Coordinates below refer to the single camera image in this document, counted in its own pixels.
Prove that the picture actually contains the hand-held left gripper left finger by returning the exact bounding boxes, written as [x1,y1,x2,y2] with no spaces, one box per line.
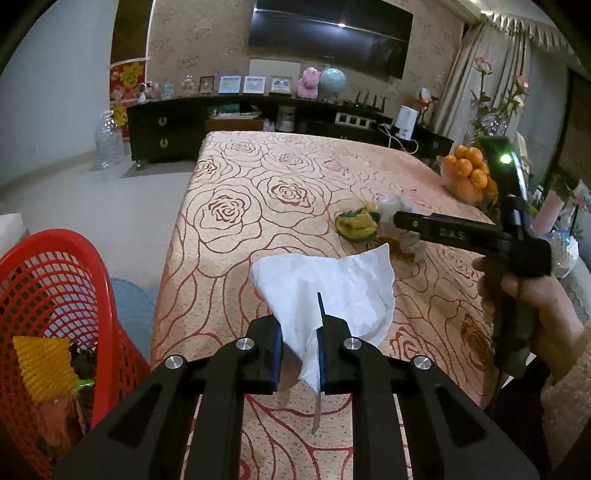
[53,316,282,480]

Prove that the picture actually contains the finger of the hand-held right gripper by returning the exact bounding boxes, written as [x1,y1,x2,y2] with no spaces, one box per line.
[392,210,432,237]

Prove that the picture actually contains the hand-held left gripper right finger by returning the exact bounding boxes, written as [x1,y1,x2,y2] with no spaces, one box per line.
[316,314,541,480]

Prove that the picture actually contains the grey tissue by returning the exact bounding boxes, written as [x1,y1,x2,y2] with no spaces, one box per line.
[378,194,429,263]

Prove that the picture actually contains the large white tissue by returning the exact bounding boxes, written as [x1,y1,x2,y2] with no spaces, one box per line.
[250,244,397,393]

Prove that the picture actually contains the red plastic basket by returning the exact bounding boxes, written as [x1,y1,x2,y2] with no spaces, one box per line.
[0,229,151,478]

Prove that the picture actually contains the black plastic bag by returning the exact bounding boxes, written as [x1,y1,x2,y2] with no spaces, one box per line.
[67,344,99,384]

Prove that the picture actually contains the brown paper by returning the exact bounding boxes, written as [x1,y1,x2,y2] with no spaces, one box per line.
[34,392,90,457]

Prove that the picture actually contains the yellow foam fruit net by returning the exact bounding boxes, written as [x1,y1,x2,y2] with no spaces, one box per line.
[12,335,80,401]

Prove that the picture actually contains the person's right forearm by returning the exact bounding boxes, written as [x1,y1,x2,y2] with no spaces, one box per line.
[538,323,591,467]

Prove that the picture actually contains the person's right hand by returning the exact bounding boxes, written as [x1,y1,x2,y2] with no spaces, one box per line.
[475,256,586,385]

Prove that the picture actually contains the yellow green crumpled wrapper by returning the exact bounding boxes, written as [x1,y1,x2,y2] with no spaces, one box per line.
[335,205,382,242]

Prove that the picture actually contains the glass fruit bowl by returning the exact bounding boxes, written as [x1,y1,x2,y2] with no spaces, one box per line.
[438,164,492,206]

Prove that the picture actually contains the bowl of oranges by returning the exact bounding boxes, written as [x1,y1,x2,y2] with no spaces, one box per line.
[443,144,499,206]

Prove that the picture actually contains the white box device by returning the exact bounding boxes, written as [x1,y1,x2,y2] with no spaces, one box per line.
[396,105,416,139]

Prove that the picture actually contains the white socket panel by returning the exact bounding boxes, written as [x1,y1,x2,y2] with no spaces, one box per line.
[335,111,374,127]

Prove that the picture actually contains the red white figurine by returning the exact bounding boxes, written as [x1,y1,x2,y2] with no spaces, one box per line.
[418,87,439,125]

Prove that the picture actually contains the black router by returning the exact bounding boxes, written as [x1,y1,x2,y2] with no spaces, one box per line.
[353,91,386,112]

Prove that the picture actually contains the glass vase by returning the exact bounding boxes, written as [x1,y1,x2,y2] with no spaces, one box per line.
[478,113,511,139]

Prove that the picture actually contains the beige curtain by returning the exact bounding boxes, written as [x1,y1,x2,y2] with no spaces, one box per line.
[431,9,573,158]

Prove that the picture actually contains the blue stool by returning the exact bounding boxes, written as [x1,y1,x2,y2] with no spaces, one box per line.
[110,277,158,367]

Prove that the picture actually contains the pale blue globe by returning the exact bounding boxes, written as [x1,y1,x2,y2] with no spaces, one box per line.
[320,67,348,104]

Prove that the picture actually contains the pink artificial rose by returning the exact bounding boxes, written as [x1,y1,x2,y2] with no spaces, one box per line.
[473,56,492,107]
[501,75,529,121]

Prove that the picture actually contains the pink plush toy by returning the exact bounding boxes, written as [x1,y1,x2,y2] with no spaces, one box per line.
[296,67,321,100]

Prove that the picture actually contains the black cabinet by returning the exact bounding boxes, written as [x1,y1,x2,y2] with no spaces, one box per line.
[126,95,455,164]

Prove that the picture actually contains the clear water bottle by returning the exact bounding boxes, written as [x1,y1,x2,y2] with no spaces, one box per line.
[95,109,126,171]

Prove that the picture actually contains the white cable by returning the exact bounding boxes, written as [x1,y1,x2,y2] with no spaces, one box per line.
[379,124,419,153]

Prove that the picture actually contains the wall television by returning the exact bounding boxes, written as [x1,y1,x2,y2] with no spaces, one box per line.
[248,0,414,79]

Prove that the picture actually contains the red yellow wall poster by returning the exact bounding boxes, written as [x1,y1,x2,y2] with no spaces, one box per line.
[109,58,148,127]

